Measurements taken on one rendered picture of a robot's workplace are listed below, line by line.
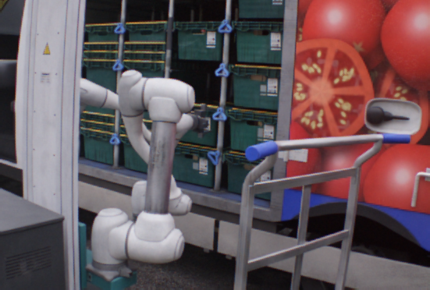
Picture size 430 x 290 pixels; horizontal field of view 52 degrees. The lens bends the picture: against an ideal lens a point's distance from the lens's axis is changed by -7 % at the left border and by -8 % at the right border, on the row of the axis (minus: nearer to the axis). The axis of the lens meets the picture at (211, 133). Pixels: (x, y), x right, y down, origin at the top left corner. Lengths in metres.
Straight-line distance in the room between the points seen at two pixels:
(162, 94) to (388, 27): 1.17
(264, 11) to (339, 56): 0.63
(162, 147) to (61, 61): 0.53
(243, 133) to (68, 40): 1.42
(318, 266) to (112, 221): 1.23
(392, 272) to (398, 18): 1.30
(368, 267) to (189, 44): 1.78
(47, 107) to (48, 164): 0.24
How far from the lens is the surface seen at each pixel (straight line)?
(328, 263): 2.63
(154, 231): 1.88
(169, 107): 1.87
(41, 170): 2.05
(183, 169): 3.17
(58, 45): 1.92
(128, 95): 1.94
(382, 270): 2.56
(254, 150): 1.09
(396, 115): 2.37
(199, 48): 3.07
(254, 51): 2.86
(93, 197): 3.59
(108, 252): 1.98
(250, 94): 2.86
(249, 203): 1.29
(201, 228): 2.97
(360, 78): 2.42
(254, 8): 2.89
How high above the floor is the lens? 1.40
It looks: 7 degrees down
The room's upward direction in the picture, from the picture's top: 4 degrees clockwise
